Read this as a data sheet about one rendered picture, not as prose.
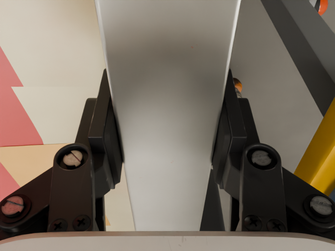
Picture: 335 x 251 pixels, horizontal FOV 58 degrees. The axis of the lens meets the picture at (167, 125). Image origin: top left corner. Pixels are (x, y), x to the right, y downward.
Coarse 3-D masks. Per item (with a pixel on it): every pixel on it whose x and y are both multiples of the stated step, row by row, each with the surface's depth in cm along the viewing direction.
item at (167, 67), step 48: (96, 0) 8; (144, 0) 8; (192, 0) 8; (240, 0) 8; (144, 48) 9; (192, 48) 9; (144, 96) 10; (192, 96) 10; (144, 144) 12; (192, 144) 12; (144, 192) 14; (192, 192) 14
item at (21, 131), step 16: (0, 96) 15; (16, 96) 15; (0, 112) 15; (16, 112) 15; (0, 128) 16; (16, 128) 16; (32, 128) 16; (0, 144) 17; (16, 144) 17; (32, 144) 17; (0, 176) 20; (0, 192) 21
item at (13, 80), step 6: (0, 48) 13; (0, 54) 13; (0, 60) 13; (6, 60) 13; (0, 66) 13; (6, 66) 13; (0, 72) 14; (6, 72) 14; (12, 72) 14; (0, 78) 14; (6, 78) 14; (12, 78) 14; (18, 78) 14; (0, 84) 14; (6, 84) 14; (12, 84) 14; (18, 84) 14
